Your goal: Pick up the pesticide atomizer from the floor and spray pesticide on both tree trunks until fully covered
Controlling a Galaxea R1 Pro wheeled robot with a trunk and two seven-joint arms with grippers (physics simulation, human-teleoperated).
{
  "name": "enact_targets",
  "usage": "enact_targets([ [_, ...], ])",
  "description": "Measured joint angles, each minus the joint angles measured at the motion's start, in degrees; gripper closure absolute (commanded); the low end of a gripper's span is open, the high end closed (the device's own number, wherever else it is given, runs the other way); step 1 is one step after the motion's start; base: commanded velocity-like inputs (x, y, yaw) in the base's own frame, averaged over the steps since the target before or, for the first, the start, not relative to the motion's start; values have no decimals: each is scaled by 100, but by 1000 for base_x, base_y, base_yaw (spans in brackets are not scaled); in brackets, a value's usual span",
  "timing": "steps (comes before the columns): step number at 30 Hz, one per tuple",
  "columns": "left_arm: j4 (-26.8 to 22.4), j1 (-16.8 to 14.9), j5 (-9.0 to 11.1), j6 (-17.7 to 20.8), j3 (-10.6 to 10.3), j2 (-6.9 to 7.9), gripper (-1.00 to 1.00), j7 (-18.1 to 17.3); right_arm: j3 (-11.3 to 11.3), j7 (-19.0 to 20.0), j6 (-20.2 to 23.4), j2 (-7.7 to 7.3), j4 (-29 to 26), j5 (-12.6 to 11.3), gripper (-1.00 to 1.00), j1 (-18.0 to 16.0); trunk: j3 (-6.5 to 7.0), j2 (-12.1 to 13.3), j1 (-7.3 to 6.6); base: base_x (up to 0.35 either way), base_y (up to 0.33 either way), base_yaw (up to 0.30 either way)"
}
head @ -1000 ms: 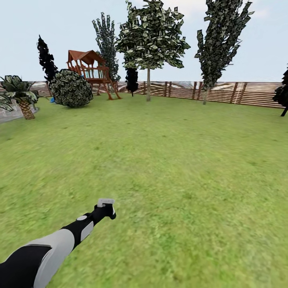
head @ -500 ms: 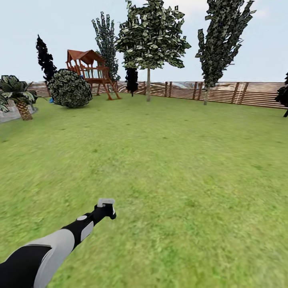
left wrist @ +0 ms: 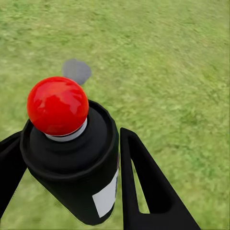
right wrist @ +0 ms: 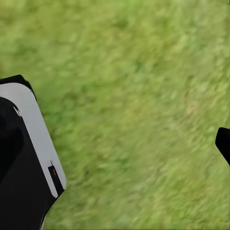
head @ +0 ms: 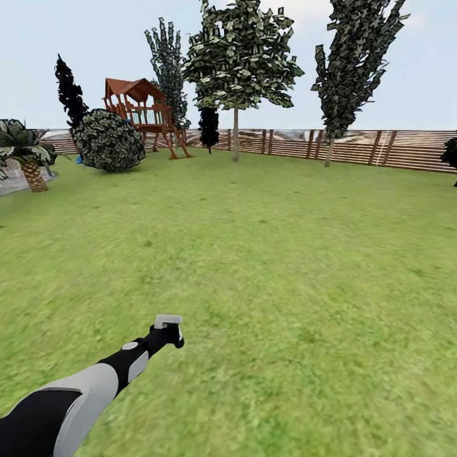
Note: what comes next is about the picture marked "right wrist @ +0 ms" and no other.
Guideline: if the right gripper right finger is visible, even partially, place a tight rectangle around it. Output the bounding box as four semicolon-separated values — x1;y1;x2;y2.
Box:
215;127;230;165

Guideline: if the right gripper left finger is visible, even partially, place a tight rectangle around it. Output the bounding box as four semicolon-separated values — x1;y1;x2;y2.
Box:
0;128;24;184

